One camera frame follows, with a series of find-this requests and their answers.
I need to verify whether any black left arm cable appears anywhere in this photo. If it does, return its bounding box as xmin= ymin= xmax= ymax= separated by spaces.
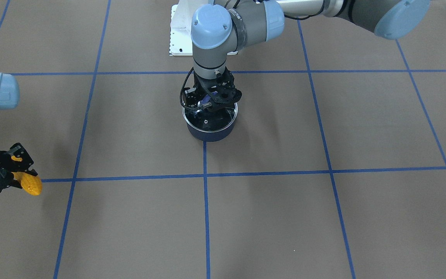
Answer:
xmin=180 ymin=68 xmax=196 ymax=111

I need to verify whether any yellow corn cob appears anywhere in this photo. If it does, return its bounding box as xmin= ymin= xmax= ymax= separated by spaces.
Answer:
xmin=12 ymin=160 xmax=43 ymax=196

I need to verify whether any blue saucepan with handle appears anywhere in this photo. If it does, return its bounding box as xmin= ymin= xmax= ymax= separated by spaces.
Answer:
xmin=182 ymin=103 xmax=238 ymax=142

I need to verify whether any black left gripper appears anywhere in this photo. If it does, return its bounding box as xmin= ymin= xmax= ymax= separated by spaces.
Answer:
xmin=181 ymin=67 xmax=242 ymax=112

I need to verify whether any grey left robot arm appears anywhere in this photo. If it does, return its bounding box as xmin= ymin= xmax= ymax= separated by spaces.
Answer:
xmin=179 ymin=0 xmax=430 ymax=112

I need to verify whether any glass lid with blue knob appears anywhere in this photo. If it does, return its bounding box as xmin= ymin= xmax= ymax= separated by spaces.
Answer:
xmin=182 ymin=95 xmax=238 ymax=133

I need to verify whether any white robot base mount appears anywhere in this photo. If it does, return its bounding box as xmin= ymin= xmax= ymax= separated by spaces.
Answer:
xmin=169 ymin=0 xmax=208 ymax=57

